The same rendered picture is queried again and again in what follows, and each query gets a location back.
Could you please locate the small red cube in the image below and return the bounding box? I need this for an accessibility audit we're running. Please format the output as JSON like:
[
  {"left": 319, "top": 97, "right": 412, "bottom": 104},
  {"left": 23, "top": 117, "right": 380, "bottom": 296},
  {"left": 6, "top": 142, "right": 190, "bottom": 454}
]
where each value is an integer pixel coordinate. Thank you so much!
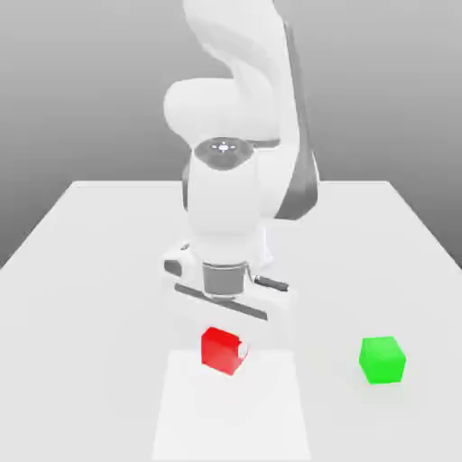
[{"left": 200, "top": 326, "right": 249, "bottom": 377}]

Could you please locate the small green cube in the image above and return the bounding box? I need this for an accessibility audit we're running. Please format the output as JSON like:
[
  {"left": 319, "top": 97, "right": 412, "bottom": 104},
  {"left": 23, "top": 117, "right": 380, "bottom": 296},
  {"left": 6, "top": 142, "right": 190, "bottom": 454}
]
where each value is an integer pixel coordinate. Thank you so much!
[{"left": 358, "top": 336, "right": 408, "bottom": 386}]

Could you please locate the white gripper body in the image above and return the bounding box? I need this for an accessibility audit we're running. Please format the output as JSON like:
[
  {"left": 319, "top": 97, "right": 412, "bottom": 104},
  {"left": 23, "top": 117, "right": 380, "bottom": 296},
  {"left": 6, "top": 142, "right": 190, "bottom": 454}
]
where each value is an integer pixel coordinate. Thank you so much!
[{"left": 170, "top": 278, "right": 294, "bottom": 337}]

